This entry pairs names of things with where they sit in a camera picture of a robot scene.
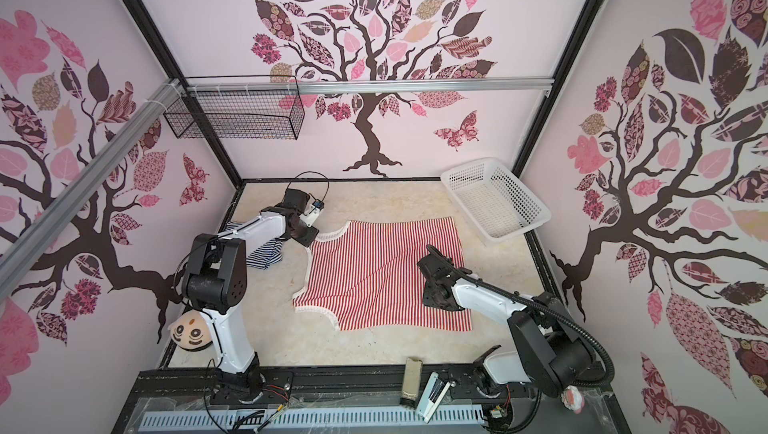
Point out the white slotted cable duct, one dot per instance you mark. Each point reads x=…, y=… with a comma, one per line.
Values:
x=214, y=421

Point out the black wire mesh basket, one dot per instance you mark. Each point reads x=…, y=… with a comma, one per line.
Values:
x=260, y=107

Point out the white plastic laundry basket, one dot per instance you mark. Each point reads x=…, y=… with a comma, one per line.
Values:
x=495, y=202

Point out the small beige rectangular block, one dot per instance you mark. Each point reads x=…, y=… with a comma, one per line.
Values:
x=410, y=388

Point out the white black handheld device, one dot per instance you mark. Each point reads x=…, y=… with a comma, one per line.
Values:
x=434, y=392

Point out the aluminium rail left diagonal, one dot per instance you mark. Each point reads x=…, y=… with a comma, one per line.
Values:
x=19, y=259

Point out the aluminium rail back horizontal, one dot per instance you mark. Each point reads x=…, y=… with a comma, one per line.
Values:
x=375, y=87

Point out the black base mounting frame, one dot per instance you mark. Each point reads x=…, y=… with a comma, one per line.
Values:
x=516, y=408

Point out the red white striped tank top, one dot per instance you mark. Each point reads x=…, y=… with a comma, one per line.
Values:
x=365, y=275

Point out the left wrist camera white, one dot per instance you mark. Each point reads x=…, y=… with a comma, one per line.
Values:
x=312, y=213

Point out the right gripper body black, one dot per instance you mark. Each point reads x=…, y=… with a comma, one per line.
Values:
x=430, y=297

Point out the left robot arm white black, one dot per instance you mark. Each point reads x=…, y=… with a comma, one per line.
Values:
x=215, y=283

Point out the plush doll head toy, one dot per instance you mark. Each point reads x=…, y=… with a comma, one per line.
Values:
x=190, y=332

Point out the small pink white object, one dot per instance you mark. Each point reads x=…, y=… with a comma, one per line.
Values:
x=573, y=399

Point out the blue white striped tank top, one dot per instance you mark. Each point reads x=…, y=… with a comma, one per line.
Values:
x=263, y=257

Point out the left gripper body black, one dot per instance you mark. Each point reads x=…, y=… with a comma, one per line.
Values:
x=303, y=234

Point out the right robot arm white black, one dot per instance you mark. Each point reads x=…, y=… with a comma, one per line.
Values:
x=550, y=351

